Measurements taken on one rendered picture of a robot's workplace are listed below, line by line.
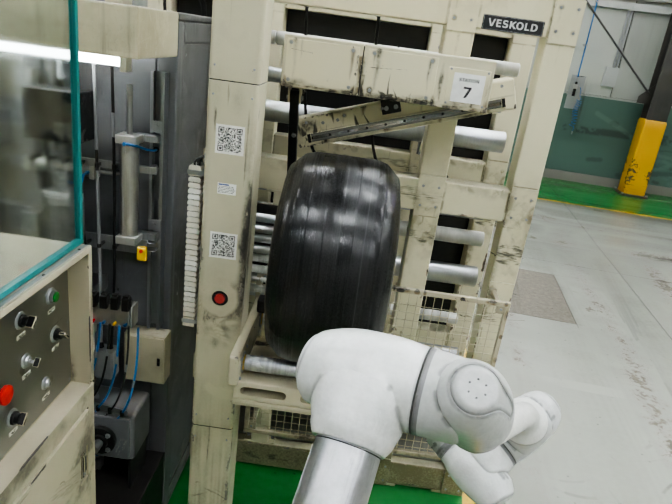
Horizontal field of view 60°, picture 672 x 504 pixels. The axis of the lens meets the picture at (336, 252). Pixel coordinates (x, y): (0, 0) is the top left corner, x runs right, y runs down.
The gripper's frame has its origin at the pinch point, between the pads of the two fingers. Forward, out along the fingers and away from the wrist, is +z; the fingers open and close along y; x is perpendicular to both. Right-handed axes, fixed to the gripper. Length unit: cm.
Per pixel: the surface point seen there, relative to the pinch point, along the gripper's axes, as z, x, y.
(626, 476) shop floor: -62, 126, 142
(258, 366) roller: 24.6, -22.9, 16.6
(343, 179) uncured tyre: 35.8, 9.7, -29.9
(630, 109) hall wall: 285, 817, 411
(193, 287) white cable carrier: 51, -28, 6
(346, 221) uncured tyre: 25.1, 3.0, -28.1
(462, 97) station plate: 43, 57, -33
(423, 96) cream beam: 50, 49, -32
